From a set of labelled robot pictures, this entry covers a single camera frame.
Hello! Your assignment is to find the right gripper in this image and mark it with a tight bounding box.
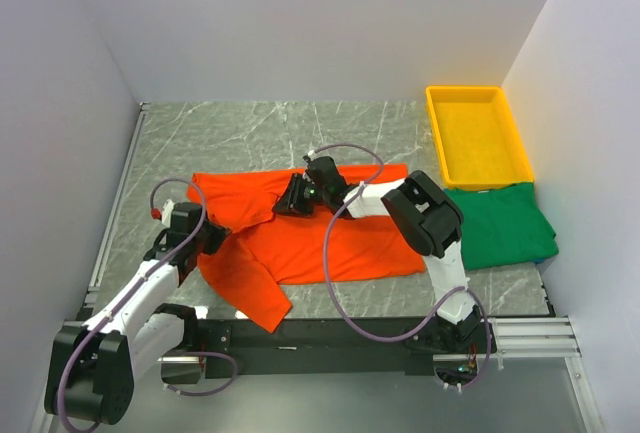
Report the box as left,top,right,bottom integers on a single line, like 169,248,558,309
272,173,330,218

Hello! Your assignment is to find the orange t shirt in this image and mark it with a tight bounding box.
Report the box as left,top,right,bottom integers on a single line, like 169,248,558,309
187,170,426,332

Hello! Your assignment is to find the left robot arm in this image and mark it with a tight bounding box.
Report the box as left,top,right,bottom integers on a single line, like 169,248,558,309
44,202,231,427

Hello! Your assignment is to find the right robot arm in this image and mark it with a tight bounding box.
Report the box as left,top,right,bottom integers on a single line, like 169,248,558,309
272,156,491,352

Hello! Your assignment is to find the black base beam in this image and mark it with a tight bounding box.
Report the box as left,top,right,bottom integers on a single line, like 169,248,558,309
194,315,496,380

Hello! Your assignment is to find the yellow plastic bin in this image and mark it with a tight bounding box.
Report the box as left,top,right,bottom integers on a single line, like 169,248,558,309
425,85,534,191

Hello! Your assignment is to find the folded green t shirt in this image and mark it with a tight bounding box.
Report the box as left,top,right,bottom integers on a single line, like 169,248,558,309
446,182,559,270

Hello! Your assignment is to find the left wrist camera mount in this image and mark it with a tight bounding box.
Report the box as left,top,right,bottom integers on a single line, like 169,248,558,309
150,199,175,226

